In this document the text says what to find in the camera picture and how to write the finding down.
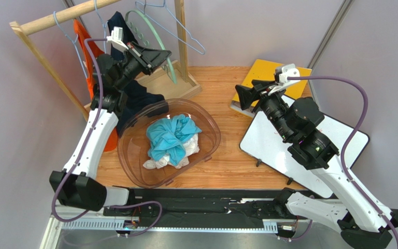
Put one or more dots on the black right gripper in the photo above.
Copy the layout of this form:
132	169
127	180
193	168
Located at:
260	92

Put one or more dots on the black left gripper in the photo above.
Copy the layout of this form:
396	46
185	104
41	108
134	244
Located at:
147	58

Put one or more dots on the white t shirt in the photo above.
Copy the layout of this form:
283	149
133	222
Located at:
175	157

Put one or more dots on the turquoise t shirt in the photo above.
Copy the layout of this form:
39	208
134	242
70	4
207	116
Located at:
167	133

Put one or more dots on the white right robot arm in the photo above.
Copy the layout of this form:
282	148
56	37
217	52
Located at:
361	220

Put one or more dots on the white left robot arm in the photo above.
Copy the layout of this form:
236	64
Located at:
75	185

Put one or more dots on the navy blue t shirt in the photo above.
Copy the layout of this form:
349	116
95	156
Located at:
137	95

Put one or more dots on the orange t shirt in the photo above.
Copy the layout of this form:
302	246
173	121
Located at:
83	34

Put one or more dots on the yellow binder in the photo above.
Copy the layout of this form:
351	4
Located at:
265	70

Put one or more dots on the wooden clothes rack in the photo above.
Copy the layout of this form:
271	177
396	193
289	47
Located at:
188	88

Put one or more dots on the white dry erase board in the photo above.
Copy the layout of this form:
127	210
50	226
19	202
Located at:
262	142

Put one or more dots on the transparent brown plastic basket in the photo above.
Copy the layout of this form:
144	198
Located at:
133	145

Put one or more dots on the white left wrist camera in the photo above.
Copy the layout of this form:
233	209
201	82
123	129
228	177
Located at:
115	39

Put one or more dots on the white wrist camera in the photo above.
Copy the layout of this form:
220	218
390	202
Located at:
115	39
285	76

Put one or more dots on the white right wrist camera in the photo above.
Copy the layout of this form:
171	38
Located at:
285	76

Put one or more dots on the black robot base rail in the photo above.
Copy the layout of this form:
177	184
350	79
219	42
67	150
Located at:
203	208

